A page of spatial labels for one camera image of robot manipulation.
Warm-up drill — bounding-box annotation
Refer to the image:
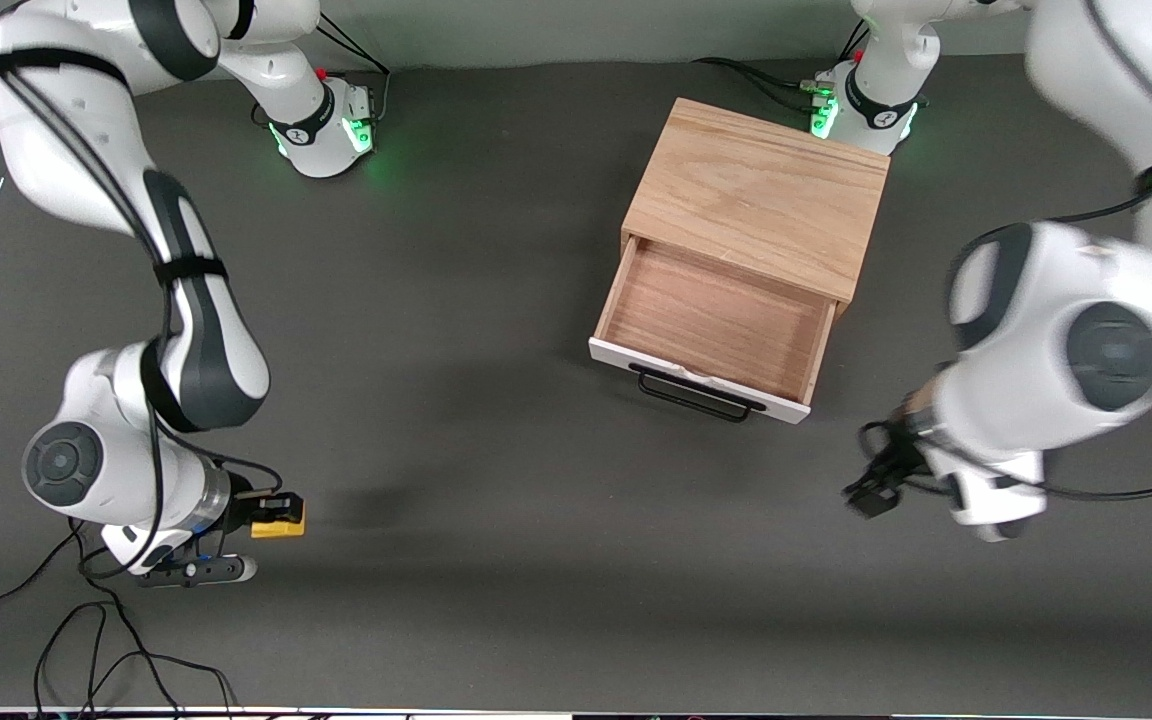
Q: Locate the yellow block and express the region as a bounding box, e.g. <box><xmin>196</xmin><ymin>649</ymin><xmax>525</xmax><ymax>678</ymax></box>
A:
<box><xmin>251</xmin><ymin>497</ymin><xmax>306</xmax><ymax>540</ymax></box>

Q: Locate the black metal drawer handle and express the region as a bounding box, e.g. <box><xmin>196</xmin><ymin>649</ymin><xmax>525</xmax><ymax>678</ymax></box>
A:
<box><xmin>628</xmin><ymin>363</ymin><xmax>768</xmax><ymax>424</ymax></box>

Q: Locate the wooden drawer with white front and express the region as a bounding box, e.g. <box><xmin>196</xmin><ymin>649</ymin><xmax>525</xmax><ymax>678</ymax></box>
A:
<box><xmin>589</xmin><ymin>235</ymin><xmax>838</xmax><ymax>425</ymax></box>

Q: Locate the wooden drawer cabinet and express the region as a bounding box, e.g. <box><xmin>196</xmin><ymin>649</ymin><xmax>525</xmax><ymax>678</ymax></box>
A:
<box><xmin>621</xmin><ymin>97</ymin><xmax>891</xmax><ymax>319</ymax></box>

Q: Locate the black cable along right arm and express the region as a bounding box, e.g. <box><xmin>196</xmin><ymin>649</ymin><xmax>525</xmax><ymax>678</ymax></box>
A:
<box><xmin>0</xmin><ymin>50</ymin><xmax>287</xmax><ymax>583</ymax></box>

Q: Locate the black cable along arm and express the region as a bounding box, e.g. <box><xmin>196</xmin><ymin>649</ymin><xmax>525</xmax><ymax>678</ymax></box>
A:
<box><xmin>1049</xmin><ymin>0</ymin><xmax>1152</xmax><ymax>225</ymax></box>
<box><xmin>0</xmin><ymin>50</ymin><xmax>287</xmax><ymax>583</ymax></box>

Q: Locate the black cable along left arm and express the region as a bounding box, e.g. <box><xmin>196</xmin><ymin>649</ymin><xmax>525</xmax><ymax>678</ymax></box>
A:
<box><xmin>1049</xmin><ymin>0</ymin><xmax>1152</xmax><ymax>225</ymax></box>

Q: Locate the black cable at left arm base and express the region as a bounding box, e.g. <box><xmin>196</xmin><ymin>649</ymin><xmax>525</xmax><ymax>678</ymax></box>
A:
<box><xmin>691</xmin><ymin>56</ymin><xmax>823</xmax><ymax>114</ymax></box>

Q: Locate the black cable at arm base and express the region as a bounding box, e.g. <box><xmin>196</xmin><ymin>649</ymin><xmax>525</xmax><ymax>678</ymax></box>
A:
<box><xmin>314</xmin><ymin>8</ymin><xmax>393</xmax><ymax>123</ymax></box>
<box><xmin>691</xmin><ymin>56</ymin><xmax>823</xmax><ymax>114</ymax></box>

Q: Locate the black cable at right arm base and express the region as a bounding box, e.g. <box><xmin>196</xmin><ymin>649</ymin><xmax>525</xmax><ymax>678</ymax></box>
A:
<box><xmin>314</xmin><ymin>8</ymin><xmax>393</xmax><ymax>123</ymax></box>

